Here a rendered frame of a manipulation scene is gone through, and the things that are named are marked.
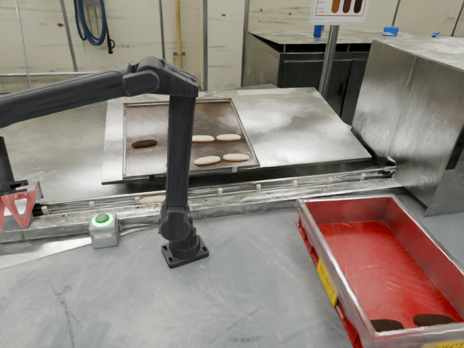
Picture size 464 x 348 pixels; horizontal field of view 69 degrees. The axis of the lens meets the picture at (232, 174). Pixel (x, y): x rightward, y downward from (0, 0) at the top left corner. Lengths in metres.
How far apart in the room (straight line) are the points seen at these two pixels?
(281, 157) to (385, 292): 0.62
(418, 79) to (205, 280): 0.94
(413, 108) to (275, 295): 0.80
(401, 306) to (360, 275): 0.12
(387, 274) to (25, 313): 0.93
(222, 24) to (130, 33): 1.14
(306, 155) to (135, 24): 3.62
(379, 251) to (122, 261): 0.75
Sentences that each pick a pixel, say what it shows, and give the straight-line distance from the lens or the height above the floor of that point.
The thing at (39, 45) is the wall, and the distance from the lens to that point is 4.90.
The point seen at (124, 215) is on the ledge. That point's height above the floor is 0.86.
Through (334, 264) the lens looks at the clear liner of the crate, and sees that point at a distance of 0.89.
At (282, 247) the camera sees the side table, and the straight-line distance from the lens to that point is 1.05.
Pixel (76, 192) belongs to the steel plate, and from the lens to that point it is 1.34.
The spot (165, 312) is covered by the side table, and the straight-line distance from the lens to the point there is 0.90.
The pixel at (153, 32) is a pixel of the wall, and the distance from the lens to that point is 4.72.
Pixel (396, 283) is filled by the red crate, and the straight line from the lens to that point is 1.05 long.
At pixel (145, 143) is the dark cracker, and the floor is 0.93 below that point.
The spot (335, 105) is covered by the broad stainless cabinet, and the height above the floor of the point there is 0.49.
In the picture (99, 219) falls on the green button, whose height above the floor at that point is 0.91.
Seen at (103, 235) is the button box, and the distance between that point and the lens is 1.04.
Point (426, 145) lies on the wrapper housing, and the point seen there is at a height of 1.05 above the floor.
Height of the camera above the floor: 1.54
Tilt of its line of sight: 32 degrees down
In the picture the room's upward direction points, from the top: 2 degrees clockwise
